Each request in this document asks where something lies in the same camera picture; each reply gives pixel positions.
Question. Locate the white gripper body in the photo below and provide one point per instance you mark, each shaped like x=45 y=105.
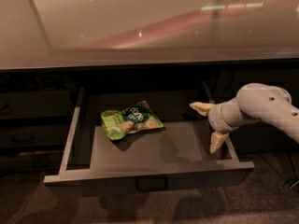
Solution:
x=217 y=118

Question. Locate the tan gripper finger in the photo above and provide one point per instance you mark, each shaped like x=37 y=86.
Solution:
x=202 y=108
x=216 y=141

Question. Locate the grey drawer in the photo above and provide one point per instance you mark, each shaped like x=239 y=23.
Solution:
x=35 y=104
x=176 y=156
x=33 y=135
x=31 y=161

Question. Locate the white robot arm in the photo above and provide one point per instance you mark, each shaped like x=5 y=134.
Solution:
x=254 y=102

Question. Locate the colourful packet in drawer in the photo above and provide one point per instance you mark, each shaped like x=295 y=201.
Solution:
x=119 y=123

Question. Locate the dark items in left drawer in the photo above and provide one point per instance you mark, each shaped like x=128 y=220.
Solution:
x=26 y=82

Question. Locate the grey cabinet door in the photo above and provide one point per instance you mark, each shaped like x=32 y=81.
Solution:
x=258 y=137

